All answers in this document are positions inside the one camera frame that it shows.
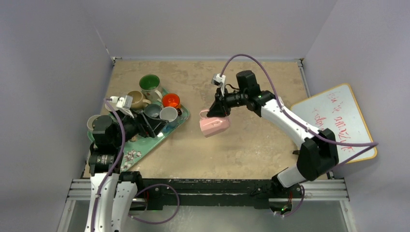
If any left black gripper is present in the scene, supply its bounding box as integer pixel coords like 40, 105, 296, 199
112, 107, 168, 146

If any grey-blue mug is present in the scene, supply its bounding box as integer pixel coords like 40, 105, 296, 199
144, 103, 162, 118

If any blue mug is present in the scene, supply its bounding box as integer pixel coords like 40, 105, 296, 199
160, 106, 179, 133

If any pink faceted mug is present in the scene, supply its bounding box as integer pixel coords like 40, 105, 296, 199
199, 109, 231, 138

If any orange mug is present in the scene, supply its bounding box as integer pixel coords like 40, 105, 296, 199
161, 93, 182, 116

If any beige round mug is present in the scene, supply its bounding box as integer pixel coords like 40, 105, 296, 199
127, 90, 152, 110

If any cream floral mug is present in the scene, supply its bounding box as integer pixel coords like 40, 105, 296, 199
139, 74, 163, 102

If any white-grey mug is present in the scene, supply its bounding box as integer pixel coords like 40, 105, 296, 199
87, 115, 101, 132

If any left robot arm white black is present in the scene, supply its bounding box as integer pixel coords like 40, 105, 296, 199
85, 111, 169, 232

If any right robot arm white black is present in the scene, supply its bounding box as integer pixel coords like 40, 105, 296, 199
199, 70, 339, 197

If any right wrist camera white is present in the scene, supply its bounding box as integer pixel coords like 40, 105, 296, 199
211, 73, 226, 97

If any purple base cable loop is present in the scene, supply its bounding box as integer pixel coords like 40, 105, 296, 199
128, 183, 181, 225

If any whiteboard with yellow frame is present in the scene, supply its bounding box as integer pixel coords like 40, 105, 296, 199
291, 84, 373, 144

